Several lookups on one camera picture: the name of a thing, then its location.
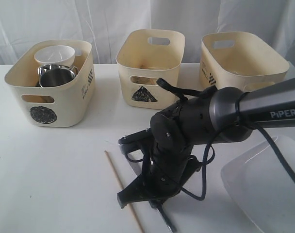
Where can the cream bin with square mark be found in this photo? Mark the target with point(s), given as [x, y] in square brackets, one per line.
[241, 60]

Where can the stainless steel table knife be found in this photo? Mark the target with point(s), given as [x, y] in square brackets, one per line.
[167, 220]

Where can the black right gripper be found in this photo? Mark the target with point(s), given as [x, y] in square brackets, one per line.
[163, 176]

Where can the cream bin with triangle mark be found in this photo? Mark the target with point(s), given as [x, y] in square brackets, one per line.
[150, 53]

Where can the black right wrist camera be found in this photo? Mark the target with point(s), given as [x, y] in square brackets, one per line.
[136, 141]

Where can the white ceramic bowl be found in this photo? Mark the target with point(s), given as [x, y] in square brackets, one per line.
[55, 55]

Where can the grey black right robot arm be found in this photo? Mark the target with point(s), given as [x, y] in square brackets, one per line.
[179, 141]

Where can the wooden chopstick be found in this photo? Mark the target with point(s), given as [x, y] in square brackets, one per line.
[120, 183]
[143, 80]

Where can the white rectangular plate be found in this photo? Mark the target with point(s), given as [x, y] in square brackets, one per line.
[260, 186]

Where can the white curtain backdrop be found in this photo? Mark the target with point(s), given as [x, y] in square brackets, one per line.
[107, 23]

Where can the cream bin with circle mark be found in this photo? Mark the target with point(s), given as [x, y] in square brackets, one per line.
[61, 106]

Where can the steel mug with wire handle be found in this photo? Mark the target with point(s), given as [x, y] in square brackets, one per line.
[52, 75]

